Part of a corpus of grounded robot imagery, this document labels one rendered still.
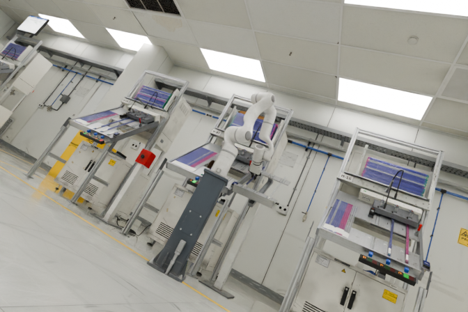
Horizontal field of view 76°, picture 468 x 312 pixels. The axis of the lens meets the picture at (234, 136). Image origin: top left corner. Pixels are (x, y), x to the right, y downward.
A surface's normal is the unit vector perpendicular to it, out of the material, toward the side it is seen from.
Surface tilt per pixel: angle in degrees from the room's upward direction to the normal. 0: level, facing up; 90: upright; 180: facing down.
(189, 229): 90
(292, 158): 90
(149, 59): 90
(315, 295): 90
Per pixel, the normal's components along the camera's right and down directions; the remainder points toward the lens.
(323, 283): -0.25, -0.46
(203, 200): 0.05, -0.33
